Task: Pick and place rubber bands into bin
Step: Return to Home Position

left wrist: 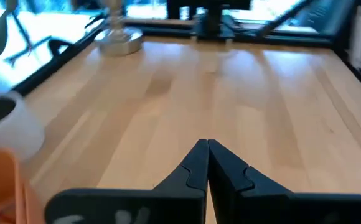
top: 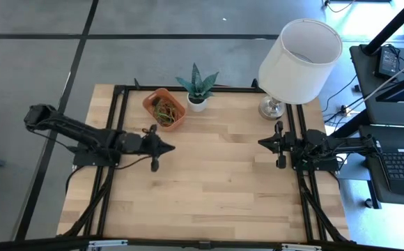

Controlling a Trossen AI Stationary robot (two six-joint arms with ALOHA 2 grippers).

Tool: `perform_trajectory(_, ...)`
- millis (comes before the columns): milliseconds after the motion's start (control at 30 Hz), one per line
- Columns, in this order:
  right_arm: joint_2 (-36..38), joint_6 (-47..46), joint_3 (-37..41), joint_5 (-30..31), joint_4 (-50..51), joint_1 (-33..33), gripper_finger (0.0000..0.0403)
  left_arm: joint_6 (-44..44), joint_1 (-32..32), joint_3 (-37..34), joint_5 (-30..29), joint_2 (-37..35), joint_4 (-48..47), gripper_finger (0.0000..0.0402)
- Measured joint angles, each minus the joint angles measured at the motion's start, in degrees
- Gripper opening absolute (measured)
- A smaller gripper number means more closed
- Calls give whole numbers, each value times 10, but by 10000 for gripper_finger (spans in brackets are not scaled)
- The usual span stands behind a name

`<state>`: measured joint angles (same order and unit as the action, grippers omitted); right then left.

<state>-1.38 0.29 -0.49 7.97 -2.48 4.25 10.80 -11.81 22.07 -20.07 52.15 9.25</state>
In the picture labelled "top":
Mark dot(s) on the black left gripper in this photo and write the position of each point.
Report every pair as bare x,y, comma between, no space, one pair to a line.
155,146

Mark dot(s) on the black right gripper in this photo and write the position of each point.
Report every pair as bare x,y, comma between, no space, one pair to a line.
283,143

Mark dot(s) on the green rubber band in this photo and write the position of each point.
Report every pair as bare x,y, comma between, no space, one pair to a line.
159,113

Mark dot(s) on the red rubber band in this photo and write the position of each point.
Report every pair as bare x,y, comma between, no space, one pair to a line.
172,111

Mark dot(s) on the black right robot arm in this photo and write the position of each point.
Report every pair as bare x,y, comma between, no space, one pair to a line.
345,143

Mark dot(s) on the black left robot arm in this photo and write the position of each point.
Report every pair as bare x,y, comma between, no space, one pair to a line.
83,134

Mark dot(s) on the orange plastic bin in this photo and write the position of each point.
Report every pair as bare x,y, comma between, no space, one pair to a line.
148,101

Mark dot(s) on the snake plant in white pot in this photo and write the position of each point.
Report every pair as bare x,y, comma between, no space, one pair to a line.
196,94

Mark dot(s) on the table lamp with white shade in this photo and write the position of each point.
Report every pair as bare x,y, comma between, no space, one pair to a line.
299,69

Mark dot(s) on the black side desk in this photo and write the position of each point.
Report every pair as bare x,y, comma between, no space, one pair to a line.
365,90

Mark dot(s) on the black power adapter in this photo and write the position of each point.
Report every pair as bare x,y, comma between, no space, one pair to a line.
387,62

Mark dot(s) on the black diagonal pole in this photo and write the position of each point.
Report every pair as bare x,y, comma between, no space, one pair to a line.
393,24

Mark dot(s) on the silver bracket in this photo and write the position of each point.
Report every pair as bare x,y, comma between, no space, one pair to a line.
301,247
108,243

